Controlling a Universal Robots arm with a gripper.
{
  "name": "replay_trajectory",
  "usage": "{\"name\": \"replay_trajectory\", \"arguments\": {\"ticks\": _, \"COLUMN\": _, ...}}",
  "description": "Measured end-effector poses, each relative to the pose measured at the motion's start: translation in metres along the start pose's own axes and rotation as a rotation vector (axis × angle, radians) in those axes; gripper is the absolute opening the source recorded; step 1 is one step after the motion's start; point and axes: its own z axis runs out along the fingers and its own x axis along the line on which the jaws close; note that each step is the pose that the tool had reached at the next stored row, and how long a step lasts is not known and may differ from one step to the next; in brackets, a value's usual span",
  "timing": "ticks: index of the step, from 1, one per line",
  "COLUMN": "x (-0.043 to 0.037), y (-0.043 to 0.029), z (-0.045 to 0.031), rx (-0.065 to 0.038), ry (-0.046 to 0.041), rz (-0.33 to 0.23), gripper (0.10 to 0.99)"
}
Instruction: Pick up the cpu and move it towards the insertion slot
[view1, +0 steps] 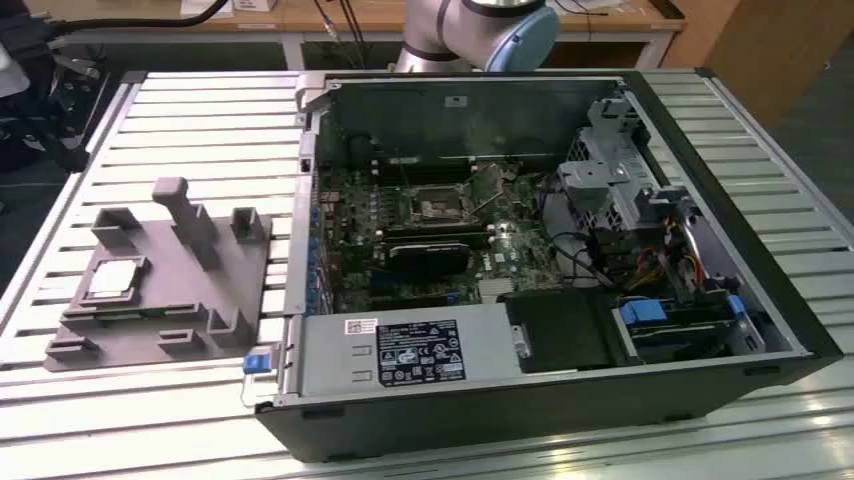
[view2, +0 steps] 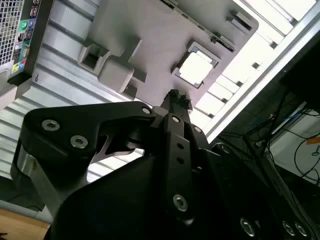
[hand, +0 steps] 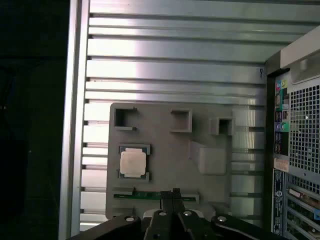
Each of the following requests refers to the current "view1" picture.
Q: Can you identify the silver square CPU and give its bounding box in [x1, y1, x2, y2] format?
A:
[87, 260, 143, 297]

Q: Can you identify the CPU socket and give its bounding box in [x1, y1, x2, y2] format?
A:
[404, 184, 479, 227]

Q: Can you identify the black RAM slot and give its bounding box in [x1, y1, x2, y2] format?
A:
[380, 225, 490, 247]

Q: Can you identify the grey parts rack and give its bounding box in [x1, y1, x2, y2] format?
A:
[41, 176, 277, 374]

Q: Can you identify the wooden desk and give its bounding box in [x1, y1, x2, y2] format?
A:
[19, 0, 688, 71]

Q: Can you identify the green motherboard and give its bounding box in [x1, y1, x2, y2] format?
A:
[311, 163, 570, 317]

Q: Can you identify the blue case latch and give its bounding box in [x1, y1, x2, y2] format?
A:
[241, 351, 276, 375]

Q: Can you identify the black graphics card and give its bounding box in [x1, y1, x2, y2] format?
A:
[384, 241, 472, 277]

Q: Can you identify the silver power supply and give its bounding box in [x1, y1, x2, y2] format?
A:
[291, 304, 530, 397]

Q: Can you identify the metal socket cover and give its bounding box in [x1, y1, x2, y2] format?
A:
[466, 161, 520, 211]

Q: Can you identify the thin metal locking lever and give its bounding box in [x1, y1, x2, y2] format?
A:
[475, 187, 514, 222]

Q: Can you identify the black rating label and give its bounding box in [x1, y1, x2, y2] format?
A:
[375, 321, 470, 387]

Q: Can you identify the silver chipset heatsink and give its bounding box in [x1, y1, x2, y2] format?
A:
[478, 278, 520, 305]

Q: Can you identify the silver disk bay cage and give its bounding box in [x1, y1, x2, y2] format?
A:
[554, 96, 696, 237]

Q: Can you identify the black plastic shroud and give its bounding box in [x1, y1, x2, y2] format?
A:
[500, 291, 636, 375]

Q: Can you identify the black open PC case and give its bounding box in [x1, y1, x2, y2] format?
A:
[252, 69, 845, 464]

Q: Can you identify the blue disk carrier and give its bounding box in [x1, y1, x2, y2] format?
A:
[618, 298, 670, 332]

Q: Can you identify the wooden cabinet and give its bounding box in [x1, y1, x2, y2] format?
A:
[656, 0, 854, 132]

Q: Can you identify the thick black cable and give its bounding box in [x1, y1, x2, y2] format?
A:
[37, 0, 232, 37]

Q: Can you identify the grey case handle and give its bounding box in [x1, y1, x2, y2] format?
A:
[292, 73, 333, 113]

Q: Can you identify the black wire loop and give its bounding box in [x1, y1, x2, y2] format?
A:
[540, 189, 623, 292]

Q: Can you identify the coloured wire bundle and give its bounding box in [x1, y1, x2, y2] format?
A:
[624, 248, 710, 292]

